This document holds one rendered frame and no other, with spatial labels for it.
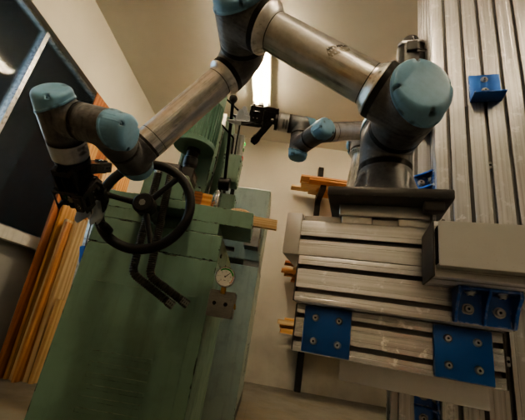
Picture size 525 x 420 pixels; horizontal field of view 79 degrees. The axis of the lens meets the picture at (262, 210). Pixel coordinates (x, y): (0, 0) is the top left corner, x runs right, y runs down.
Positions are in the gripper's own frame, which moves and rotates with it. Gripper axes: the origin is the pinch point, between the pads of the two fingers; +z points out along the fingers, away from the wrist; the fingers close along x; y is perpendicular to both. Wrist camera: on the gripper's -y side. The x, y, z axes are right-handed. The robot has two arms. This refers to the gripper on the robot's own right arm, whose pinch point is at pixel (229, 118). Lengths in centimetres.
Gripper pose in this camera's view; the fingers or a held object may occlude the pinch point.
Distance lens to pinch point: 137.6
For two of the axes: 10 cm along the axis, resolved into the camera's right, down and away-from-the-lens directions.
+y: 1.5, -9.0, -4.1
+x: -0.7, 4.0, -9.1
